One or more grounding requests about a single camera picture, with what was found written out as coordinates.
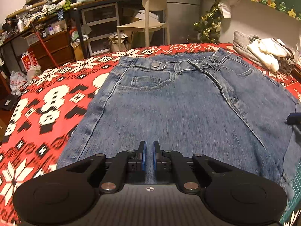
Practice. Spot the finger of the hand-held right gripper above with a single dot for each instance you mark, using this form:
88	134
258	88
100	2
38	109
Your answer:
294	119

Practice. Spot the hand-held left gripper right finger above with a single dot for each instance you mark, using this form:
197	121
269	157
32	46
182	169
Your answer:
155	156

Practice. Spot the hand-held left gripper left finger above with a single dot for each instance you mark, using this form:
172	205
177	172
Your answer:
143	156

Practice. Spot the blue denim shorts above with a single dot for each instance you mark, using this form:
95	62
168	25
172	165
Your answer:
188	110

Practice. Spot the striped knit sweater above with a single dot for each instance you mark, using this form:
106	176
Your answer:
288	63

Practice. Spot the white sweater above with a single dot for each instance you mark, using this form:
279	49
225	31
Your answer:
265	51

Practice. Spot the green cutting mat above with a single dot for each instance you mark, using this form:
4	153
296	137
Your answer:
294	209

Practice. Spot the grey knit sweater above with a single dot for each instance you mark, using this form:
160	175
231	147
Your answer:
241	42

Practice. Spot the red patterned blanket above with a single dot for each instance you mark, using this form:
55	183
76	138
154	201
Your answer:
47	94

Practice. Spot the white waste bin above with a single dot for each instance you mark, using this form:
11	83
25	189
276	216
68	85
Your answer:
117	42

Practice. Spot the brown paper bag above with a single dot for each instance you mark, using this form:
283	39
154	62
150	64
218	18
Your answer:
78	50

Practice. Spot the small Christmas tree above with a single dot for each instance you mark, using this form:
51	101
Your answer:
208	28

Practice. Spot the hanging white cloth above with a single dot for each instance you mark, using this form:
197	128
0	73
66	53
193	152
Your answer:
224	9

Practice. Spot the white sack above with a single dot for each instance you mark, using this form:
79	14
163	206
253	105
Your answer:
34	73

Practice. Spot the wooden drawer cabinet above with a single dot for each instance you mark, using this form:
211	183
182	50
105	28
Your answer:
54	51

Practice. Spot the dark desk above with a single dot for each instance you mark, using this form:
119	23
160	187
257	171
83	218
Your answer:
78	33

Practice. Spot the grey refrigerator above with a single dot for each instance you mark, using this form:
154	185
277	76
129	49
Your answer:
183	16

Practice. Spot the black flat bag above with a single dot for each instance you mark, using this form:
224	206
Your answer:
9	103

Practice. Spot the red print plastic bag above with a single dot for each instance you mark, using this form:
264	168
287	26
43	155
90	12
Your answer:
17	82

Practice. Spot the red cardboard box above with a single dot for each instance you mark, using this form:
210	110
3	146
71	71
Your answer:
29	61

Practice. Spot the beige plastic chair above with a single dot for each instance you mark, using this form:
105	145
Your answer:
152	2

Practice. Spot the white lotion bottle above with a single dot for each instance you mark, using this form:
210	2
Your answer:
20	26

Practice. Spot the long cardboard tube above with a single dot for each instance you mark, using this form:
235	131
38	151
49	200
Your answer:
25	9

